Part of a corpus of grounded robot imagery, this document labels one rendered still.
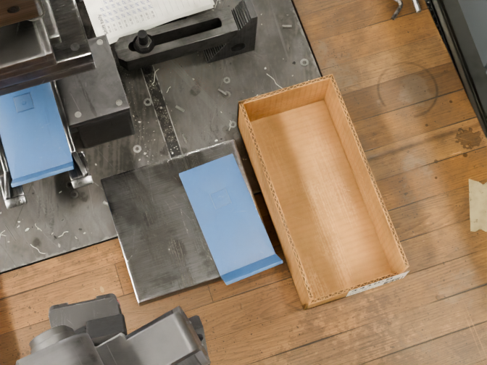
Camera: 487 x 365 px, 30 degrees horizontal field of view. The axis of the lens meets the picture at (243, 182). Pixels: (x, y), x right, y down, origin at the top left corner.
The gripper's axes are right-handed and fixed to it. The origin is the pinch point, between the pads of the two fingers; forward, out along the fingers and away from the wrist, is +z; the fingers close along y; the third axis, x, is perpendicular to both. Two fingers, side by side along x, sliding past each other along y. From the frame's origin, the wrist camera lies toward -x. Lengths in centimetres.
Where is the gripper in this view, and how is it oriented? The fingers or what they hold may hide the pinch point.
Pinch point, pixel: (91, 321)
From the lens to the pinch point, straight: 97.5
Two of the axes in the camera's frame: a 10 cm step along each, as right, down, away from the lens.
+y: -1.6, -9.6, -2.1
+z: -1.7, -1.8, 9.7
